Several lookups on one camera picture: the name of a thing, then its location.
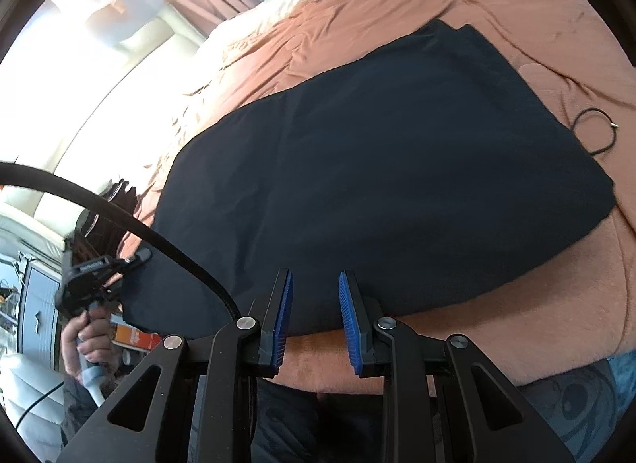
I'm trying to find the blue grey printed cloth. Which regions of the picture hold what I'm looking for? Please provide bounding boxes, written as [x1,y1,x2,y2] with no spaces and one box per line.
[516,358,636,463]

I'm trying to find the white leather seat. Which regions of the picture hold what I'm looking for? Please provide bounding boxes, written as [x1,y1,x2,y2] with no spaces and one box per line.
[0,350,69,450]

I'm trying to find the person's left forearm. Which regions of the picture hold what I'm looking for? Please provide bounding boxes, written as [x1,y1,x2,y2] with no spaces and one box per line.
[60,371,117,446]

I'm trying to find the person's left hand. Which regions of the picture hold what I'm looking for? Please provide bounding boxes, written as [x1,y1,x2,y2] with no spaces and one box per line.
[61,307,117,381]

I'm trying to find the orange box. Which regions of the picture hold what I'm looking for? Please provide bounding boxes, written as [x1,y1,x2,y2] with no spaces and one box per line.
[109,319,165,353]

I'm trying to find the bright window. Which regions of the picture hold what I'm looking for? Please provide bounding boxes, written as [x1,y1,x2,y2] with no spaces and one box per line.
[0,0,210,226]

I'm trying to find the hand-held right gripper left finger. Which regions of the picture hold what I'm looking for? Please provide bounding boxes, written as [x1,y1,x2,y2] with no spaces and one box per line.
[54,268,294,463]

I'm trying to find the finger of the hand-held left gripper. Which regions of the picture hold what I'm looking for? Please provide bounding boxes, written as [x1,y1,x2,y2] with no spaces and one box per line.
[116,247,153,271]

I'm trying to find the thin black cable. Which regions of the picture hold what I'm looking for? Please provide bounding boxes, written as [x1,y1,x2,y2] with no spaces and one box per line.
[568,105,621,156]

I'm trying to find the orange blanket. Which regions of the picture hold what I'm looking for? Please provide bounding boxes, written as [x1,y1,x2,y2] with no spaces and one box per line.
[116,0,636,395]

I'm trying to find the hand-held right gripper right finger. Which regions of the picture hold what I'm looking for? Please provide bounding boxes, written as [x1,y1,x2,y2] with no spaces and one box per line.
[338,269,576,463]

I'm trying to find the white drawer cabinet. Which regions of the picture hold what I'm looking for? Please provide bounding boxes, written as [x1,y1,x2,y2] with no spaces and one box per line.
[14,261,69,358]

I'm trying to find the dark navy pants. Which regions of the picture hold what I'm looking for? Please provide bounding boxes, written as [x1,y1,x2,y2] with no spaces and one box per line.
[120,18,618,338]

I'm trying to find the thick black cable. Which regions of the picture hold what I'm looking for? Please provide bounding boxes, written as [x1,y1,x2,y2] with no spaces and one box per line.
[0,160,241,325]

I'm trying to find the person's dark trousers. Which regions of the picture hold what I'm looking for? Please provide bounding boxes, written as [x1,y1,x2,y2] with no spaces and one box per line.
[250,377,387,463]

